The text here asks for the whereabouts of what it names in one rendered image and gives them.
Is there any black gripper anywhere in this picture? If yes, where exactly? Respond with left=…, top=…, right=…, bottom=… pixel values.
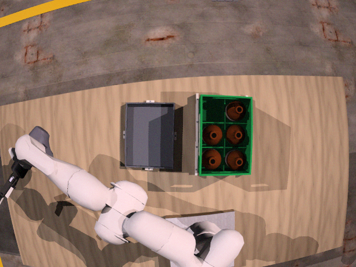
left=0, top=162, right=28, bottom=204

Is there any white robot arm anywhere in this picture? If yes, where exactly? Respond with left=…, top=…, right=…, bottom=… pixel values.
left=8, top=126, right=244, bottom=267

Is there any green bottle crate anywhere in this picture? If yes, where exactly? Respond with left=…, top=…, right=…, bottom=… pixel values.
left=198, top=95, right=253, bottom=176

